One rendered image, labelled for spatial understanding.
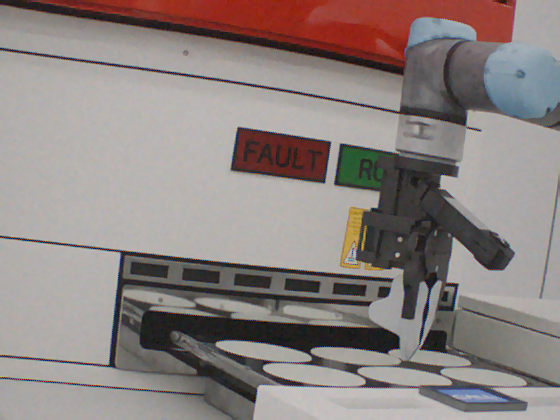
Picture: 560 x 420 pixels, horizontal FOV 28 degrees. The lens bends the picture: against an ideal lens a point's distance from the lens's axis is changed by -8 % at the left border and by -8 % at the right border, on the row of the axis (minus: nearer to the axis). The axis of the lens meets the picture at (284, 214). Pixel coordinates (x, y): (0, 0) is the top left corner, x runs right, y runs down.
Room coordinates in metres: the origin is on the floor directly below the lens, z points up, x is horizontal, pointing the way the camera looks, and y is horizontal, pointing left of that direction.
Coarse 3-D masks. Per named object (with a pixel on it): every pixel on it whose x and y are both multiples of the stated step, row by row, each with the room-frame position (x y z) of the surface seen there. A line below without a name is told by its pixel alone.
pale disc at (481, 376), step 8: (448, 368) 1.24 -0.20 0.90; (456, 368) 1.25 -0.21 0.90; (464, 368) 1.26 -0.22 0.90; (472, 368) 1.26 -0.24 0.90; (456, 376) 1.20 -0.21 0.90; (464, 376) 1.20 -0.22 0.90; (472, 376) 1.21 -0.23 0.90; (480, 376) 1.21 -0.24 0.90; (488, 376) 1.22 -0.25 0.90; (496, 376) 1.22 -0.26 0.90; (504, 376) 1.23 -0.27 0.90; (512, 376) 1.24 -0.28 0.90; (488, 384) 1.17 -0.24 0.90; (496, 384) 1.17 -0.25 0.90; (504, 384) 1.18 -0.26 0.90; (512, 384) 1.18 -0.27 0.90; (520, 384) 1.19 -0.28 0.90
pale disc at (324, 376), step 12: (276, 372) 1.09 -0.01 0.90; (288, 372) 1.10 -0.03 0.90; (300, 372) 1.11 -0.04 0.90; (312, 372) 1.12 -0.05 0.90; (324, 372) 1.13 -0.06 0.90; (336, 372) 1.14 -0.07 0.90; (324, 384) 1.07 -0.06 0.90; (336, 384) 1.07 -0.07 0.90; (348, 384) 1.08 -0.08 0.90; (360, 384) 1.09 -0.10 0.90
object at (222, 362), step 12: (168, 336) 1.23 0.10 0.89; (180, 336) 1.20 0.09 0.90; (192, 348) 1.17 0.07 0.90; (204, 348) 1.15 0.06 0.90; (216, 360) 1.12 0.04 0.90; (228, 360) 1.10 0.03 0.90; (228, 372) 1.10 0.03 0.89; (240, 372) 1.07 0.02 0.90; (252, 372) 1.06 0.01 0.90; (252, 384) 1.05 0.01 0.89; (264, 384) 1.03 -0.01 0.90; (276, 384) 1.02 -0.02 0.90
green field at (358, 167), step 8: (344, 152) 1.35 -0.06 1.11; (352, 152) 1.36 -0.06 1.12; (360, 152) 1.36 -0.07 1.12; (368, 152) 1.37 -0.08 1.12; (344, 160) 1.35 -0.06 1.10; (352, 160) 1.36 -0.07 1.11; (360, 160) 1.36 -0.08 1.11; (368, 160) 1.37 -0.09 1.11; (376, 160) 1.38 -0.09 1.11; (344, 168) 1.36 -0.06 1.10; (352, 168) 1.36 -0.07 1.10; (360, 168) 1.37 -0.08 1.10; (368, 168) 1.37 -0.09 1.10; (376, 168) 1.38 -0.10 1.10; (344, 176) 1.36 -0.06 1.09; (352, 176) 1.36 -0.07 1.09; (360, 176) 1.37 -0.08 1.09; (368, 176) 1.37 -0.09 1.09; (376, 176) 1.38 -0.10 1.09; (360, 184) 1.37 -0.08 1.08; (368, 184) 1.37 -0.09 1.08; (376, 184) 1.38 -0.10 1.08
